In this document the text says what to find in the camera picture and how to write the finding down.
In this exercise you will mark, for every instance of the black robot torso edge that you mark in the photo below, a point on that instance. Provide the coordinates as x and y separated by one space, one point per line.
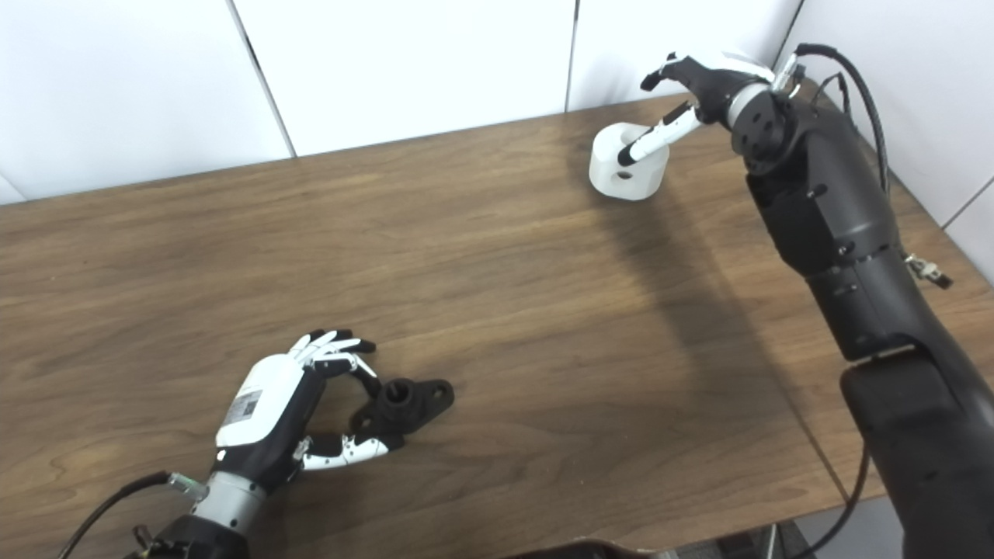
582 551

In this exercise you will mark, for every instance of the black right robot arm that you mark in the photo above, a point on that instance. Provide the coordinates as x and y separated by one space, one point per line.
839 217

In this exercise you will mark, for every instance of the black flanged holder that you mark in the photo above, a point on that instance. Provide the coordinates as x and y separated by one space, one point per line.
408 407

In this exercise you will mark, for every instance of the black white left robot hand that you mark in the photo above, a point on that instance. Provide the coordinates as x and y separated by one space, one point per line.
264 419

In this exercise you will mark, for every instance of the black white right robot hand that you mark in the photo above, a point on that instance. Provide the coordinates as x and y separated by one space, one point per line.
718 85

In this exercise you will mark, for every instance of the round white plastic piece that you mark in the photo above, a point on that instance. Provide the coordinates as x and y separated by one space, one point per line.
644 182

